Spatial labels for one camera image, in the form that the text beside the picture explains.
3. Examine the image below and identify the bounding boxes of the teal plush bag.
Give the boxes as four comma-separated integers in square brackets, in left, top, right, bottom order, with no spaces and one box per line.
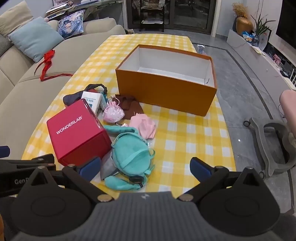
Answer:
[102,125,156,191]

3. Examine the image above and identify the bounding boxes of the pink embroidered pouch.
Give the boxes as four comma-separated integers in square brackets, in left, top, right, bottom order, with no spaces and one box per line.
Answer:
[102,95,125,123]

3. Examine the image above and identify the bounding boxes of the navy blue cap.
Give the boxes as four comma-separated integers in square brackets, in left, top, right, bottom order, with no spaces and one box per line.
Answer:
[63,84,107,106]

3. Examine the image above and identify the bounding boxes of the white tissue pack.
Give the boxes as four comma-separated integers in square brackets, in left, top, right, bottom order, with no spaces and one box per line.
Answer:
[81,91,103,114]

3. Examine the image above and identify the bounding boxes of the pink cloth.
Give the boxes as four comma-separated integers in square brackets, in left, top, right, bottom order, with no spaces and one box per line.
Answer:
[129,113,157,140]

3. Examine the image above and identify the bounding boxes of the brown leather pieces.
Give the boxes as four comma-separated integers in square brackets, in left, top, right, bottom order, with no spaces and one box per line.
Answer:
[115,94,144,120]

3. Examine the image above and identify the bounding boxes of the grey cloth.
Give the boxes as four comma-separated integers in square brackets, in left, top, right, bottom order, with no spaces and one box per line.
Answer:
[100,151,118,180]

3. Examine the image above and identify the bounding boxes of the red Wonderlab box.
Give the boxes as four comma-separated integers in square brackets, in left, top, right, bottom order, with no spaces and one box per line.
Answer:
[47,99,111,166]

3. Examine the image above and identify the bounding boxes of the yellow checkered tablecloth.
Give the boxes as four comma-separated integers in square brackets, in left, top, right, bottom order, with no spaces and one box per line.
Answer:
[23,34,235,196]

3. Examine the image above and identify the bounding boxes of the beige sofa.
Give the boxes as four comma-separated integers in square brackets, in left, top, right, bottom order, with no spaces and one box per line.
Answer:
[0,17,127,160]

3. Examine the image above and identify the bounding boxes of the grey chair base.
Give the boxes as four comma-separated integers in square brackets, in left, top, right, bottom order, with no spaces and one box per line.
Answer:
[243,118,295,178]

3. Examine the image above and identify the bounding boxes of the red ribbon cloth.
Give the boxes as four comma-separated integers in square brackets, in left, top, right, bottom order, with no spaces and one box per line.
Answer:
[34,49,73,82]

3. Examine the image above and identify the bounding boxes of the orange cardboard box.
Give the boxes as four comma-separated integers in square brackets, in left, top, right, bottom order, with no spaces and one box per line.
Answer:
[115,44,217,116]

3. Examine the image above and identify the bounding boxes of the pink chair seat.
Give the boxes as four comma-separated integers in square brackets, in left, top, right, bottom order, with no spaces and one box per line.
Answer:
[280,90,296,125]

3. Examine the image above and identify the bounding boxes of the light blue cushion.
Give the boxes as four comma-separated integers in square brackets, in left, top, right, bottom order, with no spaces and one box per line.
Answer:
[8,17,64,63]

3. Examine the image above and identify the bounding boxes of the white tv cabinet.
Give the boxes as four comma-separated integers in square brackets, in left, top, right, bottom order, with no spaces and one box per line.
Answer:
[227,29,295,90]

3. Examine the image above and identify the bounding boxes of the beige cushion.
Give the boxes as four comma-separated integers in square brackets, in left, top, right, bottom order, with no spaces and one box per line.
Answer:
[0,1,34,38]

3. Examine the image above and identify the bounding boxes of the anime print cushion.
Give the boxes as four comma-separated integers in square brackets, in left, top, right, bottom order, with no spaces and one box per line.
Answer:
[58,9,85,39]

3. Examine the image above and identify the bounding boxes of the gold vase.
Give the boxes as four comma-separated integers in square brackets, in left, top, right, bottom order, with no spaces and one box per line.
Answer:
[236,16,253,36]

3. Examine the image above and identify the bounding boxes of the green potted plant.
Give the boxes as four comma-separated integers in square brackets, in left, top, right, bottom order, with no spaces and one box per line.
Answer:
[251,15,275,47]

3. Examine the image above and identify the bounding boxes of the black shelf rack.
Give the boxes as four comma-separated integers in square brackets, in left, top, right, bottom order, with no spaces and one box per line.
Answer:
[139,1,165,32]

